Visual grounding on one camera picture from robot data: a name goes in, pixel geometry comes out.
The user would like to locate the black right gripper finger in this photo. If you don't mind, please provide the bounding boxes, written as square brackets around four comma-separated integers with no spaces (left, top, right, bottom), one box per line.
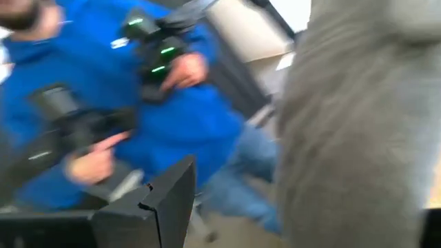
[92,154,197,248]

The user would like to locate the person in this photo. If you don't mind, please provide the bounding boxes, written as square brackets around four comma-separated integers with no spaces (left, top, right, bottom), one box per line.
[0,0,284,236]

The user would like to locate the grey baseball cap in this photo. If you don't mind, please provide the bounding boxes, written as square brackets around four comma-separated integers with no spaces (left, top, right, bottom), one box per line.
[274,0,441,248]

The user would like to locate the person's hand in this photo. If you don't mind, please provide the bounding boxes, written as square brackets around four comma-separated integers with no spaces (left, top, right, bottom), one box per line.
[64,130,132,185]
[160,51,209,92]

